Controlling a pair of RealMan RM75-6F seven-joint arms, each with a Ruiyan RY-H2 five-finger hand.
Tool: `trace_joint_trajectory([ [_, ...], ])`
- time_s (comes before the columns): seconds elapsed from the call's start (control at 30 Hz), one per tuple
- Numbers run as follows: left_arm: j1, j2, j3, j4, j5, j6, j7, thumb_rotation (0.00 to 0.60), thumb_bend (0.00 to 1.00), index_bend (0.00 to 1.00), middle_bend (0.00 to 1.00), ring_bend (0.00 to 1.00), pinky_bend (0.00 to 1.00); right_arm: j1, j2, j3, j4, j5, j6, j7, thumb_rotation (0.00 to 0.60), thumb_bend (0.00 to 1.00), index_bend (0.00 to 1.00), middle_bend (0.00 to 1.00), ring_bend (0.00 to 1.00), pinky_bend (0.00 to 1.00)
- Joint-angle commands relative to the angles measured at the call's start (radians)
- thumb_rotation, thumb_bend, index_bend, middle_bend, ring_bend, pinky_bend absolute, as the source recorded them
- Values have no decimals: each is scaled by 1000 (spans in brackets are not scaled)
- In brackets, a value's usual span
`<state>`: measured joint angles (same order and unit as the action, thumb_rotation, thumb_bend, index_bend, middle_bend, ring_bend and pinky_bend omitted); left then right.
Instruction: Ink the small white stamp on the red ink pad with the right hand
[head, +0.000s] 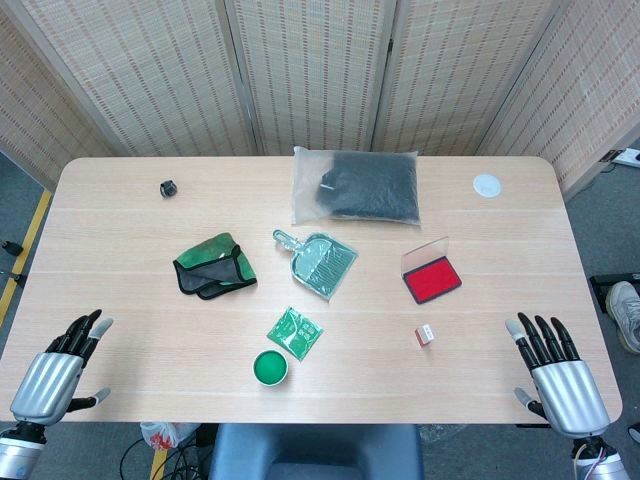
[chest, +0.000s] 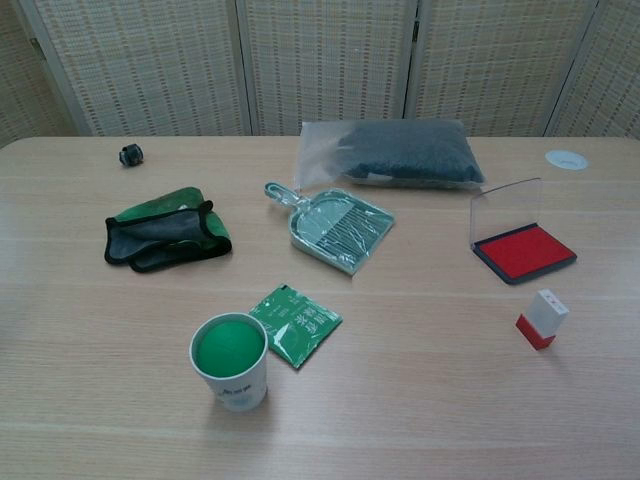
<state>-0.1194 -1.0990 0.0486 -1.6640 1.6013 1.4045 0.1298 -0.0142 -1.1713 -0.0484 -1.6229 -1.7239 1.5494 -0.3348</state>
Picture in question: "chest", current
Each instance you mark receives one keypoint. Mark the green tea sachet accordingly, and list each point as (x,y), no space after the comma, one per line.
(300,325)

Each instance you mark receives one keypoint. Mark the white red stamp block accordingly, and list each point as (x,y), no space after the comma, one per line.
(542,315)

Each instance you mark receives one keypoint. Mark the small black round object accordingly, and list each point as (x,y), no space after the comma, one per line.
(131,155)

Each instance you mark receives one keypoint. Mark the plastic bag of black material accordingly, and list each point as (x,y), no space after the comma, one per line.
(410,150)

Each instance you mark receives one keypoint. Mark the green grey microfiber cloth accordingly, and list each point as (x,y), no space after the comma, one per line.
(165,235)

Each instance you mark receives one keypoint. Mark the packaged mini dustpan brush set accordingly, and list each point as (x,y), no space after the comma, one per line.
(340,230)

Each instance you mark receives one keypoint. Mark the white paper cup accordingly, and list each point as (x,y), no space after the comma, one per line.
(240,392)

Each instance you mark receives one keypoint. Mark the green ball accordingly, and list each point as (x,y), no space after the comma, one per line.
(227,347)

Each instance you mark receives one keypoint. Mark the red ink pad clear lid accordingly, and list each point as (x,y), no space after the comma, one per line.
(525,252)

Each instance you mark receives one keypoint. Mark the woven folding screen panel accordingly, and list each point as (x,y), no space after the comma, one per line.
(145,65)
(20,75)
(325,60)
(500,60)
(610,80)

